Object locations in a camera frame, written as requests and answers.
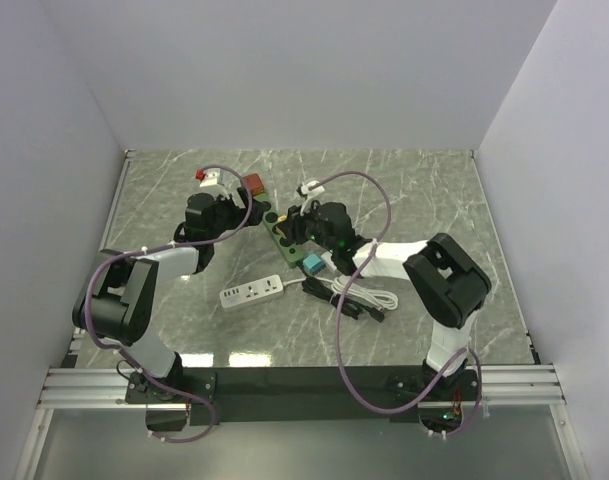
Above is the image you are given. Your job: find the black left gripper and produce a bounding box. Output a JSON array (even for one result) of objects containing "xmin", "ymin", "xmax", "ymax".
[{"xmin": 207, "ymin": 186, "xmax": 267, "ymax": 242}]

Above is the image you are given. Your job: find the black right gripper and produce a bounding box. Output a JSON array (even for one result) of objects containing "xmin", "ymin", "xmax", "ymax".
[{"xmin": 277, "ymin": 198, "xmax": 338, "ymax": 254}]

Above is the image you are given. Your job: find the green power strip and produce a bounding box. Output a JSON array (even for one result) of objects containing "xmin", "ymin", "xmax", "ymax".
[{"xmin": 254, "ymin": 193, "xmax": 305, "ymax": 268}]

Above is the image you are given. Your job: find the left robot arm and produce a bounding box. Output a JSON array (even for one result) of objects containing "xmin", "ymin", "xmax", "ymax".
[{"xmin": 72, "ymin": 188, "xmax": 270, "ymax": 402}]

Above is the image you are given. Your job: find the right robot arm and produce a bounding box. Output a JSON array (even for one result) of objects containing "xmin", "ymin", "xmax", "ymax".
[{"xmin": 277, "ymin": 201, "xmax": 491, "ymax": 399}]

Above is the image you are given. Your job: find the teal plug adapter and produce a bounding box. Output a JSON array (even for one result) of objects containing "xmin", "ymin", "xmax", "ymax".
[{"xmin": 301, "ymin": 254, "xmax": 326, "ymax": 276}]

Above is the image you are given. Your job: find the red plug adapter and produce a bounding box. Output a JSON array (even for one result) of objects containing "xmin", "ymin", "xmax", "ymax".
[{"xmin": 243, "ymin": 173, "xmax": 265, "ymax": 197}]

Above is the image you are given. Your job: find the white power strip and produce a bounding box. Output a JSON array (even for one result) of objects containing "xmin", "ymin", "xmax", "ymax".
[{"xmin": 219, "ymin": 275, "xmax": 284, "ymax": 311}]

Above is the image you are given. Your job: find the black base beam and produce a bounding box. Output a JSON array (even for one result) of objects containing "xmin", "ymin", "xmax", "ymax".
[{"xmin": 123, "ymin": 366, "xmax": 485, "ymax": 429}]

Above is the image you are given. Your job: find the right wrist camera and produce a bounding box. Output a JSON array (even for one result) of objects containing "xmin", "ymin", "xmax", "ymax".
[{"xmin": 297, "ymin": 180, "xmax": 325, "ymax": 215}]

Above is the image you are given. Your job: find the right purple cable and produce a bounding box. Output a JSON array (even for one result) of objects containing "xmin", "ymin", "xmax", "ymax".
[{"xmin": 313, "ymin": 171, "xmax": 485, "ymax": 441}]

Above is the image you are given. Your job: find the purple cable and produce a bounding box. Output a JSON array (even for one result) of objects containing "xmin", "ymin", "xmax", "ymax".
[
  {"xmin": 83, "ymin": 164, "xmax": 255, "ymax": 444},
  {"xmin": 313, "ymin": 171, "xmax": 485, "ymax": 441}
]

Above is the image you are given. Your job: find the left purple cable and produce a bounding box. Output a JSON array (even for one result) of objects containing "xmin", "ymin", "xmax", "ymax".
[{"xmin": 83, "ymin": 164, "xmax": 255, "ymax": 444}]

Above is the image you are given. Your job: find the black coiled cable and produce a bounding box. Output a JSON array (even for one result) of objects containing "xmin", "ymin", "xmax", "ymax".
[{"xmin": 301, "ymin": 275, "xmax": 388, "ymax": 324}]

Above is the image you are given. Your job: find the white coiled cable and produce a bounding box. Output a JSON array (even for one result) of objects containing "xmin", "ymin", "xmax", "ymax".
[{"xmin": 330, "ymin": 273, "xmax": 400, "ymax": 314}]

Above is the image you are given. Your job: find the aluminium frame rail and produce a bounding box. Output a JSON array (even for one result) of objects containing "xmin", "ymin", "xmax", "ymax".
[{"xmin": 37, "ymin": 365, "xmax": 566, "ymax": 410}]

